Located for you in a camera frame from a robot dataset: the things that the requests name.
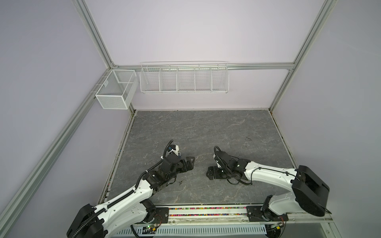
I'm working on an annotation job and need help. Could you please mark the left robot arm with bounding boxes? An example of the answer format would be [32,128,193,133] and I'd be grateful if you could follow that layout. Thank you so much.
[66,141,195,238]

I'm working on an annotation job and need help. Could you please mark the white vented cable duct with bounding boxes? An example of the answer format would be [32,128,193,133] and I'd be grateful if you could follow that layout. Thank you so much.
[134,224,267,238]

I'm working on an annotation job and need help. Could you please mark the white mesh box basket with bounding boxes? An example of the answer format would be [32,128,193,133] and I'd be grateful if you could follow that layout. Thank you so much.
[95,69,139,110]

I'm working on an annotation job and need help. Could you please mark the white wire shelf basket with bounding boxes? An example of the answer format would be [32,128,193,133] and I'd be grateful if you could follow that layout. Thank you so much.
[140,61,230,94]

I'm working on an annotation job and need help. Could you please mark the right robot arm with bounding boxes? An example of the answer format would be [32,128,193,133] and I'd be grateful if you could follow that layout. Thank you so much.
[206,146,330,221]

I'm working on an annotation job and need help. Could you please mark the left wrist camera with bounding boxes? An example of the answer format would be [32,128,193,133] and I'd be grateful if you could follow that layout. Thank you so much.
[167,144,181,156]

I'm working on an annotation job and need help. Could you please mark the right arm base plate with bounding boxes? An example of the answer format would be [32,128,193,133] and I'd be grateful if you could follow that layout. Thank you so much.
[246,205,289,222]

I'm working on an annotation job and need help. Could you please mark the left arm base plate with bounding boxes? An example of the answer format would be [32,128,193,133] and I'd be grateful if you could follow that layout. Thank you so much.
[141,207,169,224]

